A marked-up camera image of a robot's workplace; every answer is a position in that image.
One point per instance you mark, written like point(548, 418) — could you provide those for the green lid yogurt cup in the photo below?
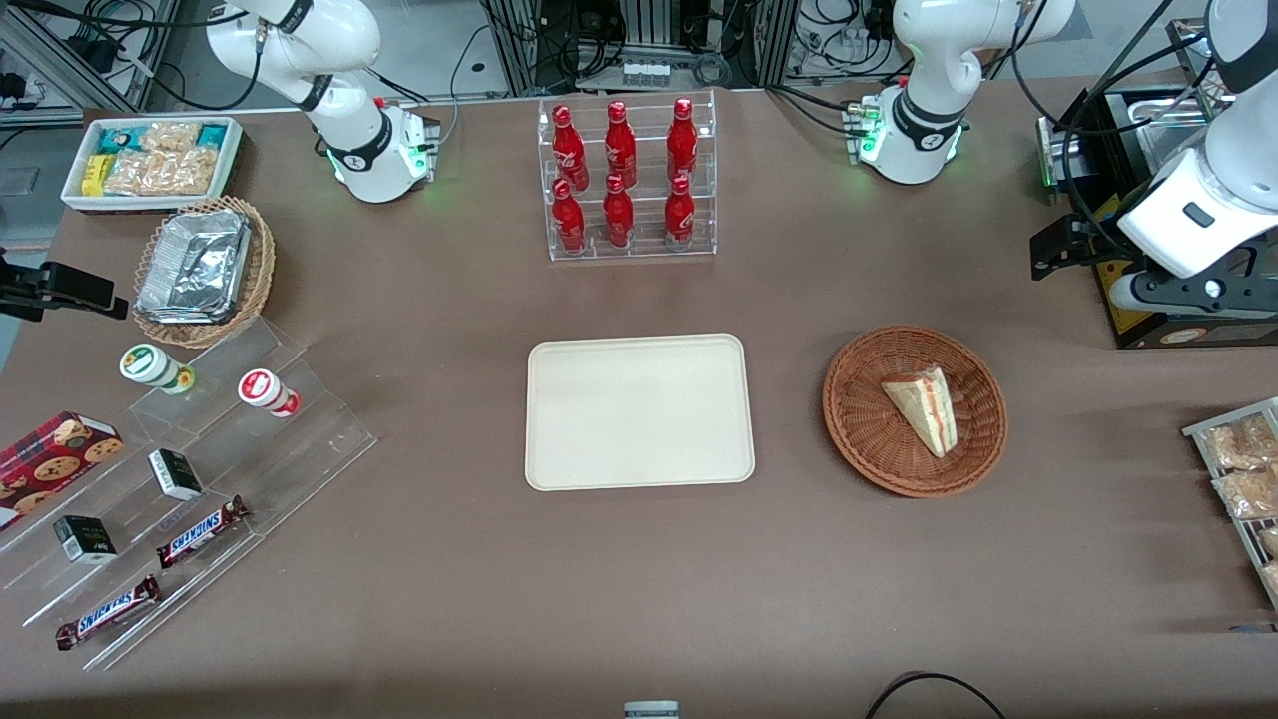
point(150, 365)

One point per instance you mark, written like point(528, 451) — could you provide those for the small black carton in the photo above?
point(176, 475)
point(85, 540)

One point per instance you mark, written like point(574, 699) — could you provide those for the tray of packaged snacks right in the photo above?
point(1233, 529)

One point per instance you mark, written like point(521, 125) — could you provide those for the aluminium frame structure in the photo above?
point(639, 30)

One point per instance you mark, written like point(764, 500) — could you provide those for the Snickers chocolate bar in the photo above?
point(108, 612)
point(200, 532)

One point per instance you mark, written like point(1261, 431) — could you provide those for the red lid yogurt cup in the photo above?
point(264, 389)

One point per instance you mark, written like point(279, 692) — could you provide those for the red cola bottle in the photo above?
point(682, 142)
point(569, 220)
point(618, 216)
point(569, 150)
point(620, 148)
point(679, 216)

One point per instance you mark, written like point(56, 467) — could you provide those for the clear acrylic bottle rack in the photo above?
point(699, 235)

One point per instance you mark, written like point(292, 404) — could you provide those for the yellow snack packet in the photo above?
point(95, 175)

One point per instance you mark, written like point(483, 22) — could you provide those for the red plaid cookie box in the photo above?
point(45, 464)

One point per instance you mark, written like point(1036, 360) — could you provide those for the clear acrylic stepped stand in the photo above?
point(290, 449)

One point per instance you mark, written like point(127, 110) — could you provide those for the brown round wicker basket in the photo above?
point(869, 429)

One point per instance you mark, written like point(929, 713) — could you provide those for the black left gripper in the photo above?
point(1099, 240)

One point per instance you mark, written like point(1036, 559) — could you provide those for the beige plastic tray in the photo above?
point(639, 411)

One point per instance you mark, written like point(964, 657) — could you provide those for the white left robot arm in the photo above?
point(934, 60)

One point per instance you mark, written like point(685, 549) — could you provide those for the wrapped triangle sandwich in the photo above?
point(927, 411)

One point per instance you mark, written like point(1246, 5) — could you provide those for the small grey device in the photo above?
point(651, 710)

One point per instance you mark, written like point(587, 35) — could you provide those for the white rectangular snack bin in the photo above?
point(75, 195)

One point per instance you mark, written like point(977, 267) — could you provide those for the stack of foil containers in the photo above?
point(195, 268)

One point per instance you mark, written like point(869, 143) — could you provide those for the black box appliance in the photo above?
point(1148, 325)

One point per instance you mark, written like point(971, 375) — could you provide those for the grey metal shelf frame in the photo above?
point(90, 50)

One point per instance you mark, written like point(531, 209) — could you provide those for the teal snack packet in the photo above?
point(115, 138)

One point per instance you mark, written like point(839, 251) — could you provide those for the light wicker basket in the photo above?
point(258, 270)

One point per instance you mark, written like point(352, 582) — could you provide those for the clear bagged pastry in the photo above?
point(1250, 494)
point(1270, 541)
point(1243, 444)

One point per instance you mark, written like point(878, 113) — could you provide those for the clear cracker bag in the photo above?
point(160, 172)

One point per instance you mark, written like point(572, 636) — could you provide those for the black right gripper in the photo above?
point(28, 288)

